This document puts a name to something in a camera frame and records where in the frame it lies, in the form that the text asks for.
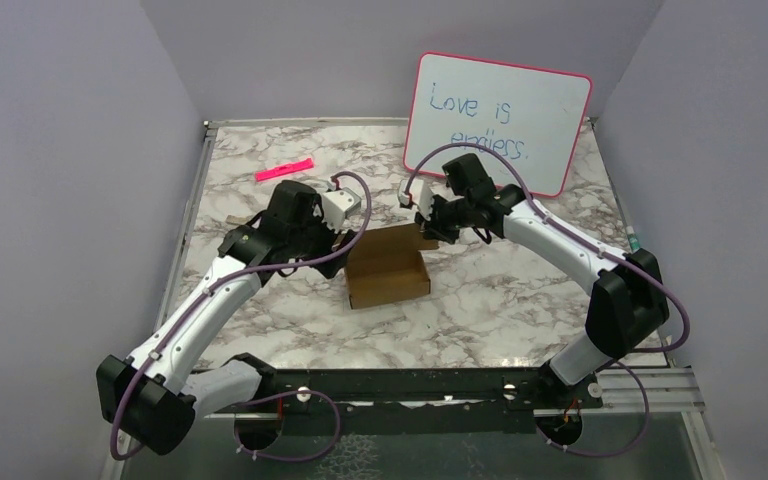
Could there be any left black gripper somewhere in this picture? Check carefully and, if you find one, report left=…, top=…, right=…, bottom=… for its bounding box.
left=288, top=199, right=358, bottom=278

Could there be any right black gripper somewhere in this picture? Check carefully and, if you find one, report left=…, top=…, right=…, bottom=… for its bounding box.
left=415, top=192, right=473, bottom=245

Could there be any brown cardboard box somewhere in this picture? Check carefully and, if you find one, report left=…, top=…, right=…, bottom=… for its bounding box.
left=344, top=223, right=439, bottom=310

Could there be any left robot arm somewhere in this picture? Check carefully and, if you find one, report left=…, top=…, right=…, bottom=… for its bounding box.
left=96, top=172, right=372, bottom=461

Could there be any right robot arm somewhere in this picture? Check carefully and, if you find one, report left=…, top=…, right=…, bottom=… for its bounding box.
left=398, top=153, right=669, bottom=407

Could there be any small tan cardboard scrap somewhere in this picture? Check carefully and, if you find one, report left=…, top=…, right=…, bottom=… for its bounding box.
left=225, top=215, right=248, bottom=226

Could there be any pink marker pen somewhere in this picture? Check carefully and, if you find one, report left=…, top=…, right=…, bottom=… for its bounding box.
left=254, top=157, right=314, bottom=182

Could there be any pink framed whiteboard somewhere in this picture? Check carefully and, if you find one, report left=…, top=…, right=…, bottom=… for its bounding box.
left=403, top=52, right=592, bottom=198

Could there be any green white small bottle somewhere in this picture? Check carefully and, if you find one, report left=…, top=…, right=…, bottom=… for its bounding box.
left=626, top=226, right=641, bottom=253

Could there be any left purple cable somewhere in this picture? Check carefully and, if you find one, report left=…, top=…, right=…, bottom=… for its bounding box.
left=109, top=171, right=373, bottom=463

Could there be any purple cable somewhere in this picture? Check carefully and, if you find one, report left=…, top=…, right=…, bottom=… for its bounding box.
left=400, top=142, right=692, bottom=460
left=109, top=171, right=373, bottom=463

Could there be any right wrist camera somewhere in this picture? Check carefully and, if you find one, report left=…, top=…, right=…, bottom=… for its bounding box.
left=397, top=179, right=434, bottom=221

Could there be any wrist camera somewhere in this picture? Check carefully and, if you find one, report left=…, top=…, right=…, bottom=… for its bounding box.
left=320, top=188, right=362, bottom=232
left=397, top=179, right=434, bottom=221

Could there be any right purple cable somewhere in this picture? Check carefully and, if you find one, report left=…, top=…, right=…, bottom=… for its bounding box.
left=400, top=142, right=692, bottom=460

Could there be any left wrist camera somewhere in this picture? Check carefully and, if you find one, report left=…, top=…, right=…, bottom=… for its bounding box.
left=320, top=188, right=362, bottom=232

